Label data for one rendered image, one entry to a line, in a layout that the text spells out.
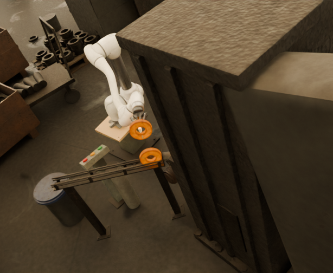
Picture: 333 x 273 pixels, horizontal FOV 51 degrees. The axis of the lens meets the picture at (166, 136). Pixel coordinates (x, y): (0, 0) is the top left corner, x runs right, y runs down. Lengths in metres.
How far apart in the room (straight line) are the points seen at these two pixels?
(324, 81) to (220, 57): 0.34
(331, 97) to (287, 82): 0.15
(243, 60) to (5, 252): 2.91
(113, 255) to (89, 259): 0.21
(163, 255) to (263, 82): 1.94
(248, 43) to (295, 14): 0.21
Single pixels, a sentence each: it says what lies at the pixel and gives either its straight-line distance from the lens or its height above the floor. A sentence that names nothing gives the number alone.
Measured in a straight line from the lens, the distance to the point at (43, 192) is 3.08.
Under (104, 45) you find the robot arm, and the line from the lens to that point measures 2.84.
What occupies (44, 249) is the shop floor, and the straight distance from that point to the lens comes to 3.32.
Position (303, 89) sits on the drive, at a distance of 1.02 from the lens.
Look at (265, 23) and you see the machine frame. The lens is 1.31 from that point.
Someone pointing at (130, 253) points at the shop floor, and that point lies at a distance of 2.90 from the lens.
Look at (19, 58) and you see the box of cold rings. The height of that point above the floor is 0.30.
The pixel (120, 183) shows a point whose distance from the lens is 2.83.
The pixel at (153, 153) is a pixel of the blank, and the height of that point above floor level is 0.75.
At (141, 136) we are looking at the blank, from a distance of 2.35.
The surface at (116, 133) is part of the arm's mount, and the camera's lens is 3.25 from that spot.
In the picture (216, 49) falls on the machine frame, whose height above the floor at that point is 1.76.
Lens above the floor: 2.39
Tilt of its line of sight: 42 degrees down
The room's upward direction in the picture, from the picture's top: 22 degrees counter-clockwise
